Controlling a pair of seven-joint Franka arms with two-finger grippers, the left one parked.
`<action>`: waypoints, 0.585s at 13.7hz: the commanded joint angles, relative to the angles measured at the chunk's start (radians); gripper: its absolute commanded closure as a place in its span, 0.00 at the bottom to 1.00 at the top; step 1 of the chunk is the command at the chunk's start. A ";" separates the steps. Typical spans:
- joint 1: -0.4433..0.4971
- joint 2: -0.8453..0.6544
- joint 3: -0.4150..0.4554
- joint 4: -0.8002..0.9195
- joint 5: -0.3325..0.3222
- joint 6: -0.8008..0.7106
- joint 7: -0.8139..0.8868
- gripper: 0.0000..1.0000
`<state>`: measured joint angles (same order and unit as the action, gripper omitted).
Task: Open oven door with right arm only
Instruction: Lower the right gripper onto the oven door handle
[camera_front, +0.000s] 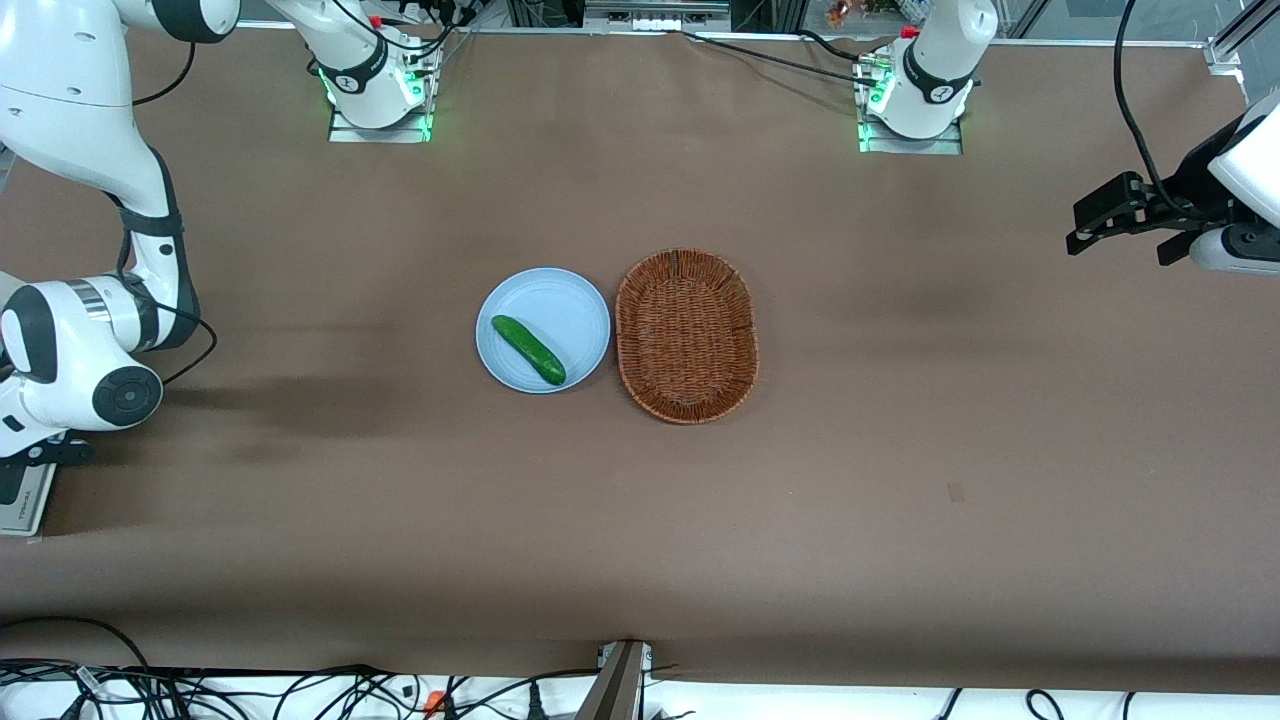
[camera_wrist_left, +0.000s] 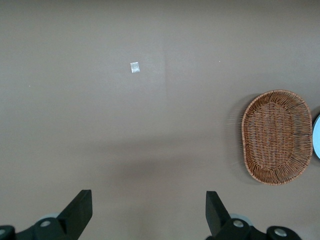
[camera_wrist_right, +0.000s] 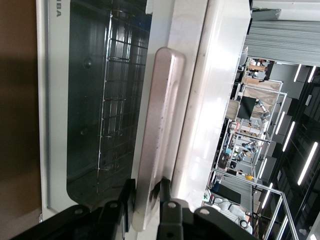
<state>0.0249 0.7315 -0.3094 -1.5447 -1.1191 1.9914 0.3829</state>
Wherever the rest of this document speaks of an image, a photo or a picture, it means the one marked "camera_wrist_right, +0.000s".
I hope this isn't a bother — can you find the silver aluminium frame rail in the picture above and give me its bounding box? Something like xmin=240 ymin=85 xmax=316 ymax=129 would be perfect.
xmin=249 ymin=179 xmax=302 ymax=240

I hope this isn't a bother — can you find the white frame work cell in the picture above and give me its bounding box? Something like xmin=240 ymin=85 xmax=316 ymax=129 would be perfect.
xmin=212 ymin=81 xmax=289 ymax=181

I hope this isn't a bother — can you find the glass oven door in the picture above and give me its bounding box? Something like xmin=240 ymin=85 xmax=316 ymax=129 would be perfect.
xmin=36 ymin=0 xmax=176 ymax=225

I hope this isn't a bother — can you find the white toaster oven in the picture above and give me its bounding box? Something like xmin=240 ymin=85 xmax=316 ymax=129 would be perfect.
xmin=36 ymin=0 xmax=252 ymax=226

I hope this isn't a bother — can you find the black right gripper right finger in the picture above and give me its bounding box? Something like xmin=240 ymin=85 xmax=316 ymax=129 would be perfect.
xmin=156 ymin=176 xmax=260 ymax=240

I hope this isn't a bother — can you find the silver oven door handle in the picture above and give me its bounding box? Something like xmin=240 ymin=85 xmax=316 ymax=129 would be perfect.
xmin=132 ymin=46 xmax=187 ymax=232

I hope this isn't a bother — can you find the black flat panel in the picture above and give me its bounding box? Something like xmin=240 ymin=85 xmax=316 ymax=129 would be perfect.
xmin=237 ymin=96 xmax=257 ymax=121

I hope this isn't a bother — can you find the white ceiling light strip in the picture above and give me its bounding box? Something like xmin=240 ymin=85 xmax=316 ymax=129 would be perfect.
xmin=274 ymin=111 xmax=286 ymax=136
xmin=307 ymin=65 xmax=317 ymax=84
xmin=293 ymin=63 xmax=302 ymax=83
xmin=297 ymin=141 xmax=319 ymax=186
xmin=282 ymin=121 xmax=296 ymax=152

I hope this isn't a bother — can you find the wire oven rack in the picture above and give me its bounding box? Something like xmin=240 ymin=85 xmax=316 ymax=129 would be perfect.
xmin=96 ymin=7 xmax=151 ymax=194

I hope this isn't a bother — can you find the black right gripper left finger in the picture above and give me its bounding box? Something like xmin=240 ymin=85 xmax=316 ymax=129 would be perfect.
xmin=7 ymin=178 xmax=138 ymax=240

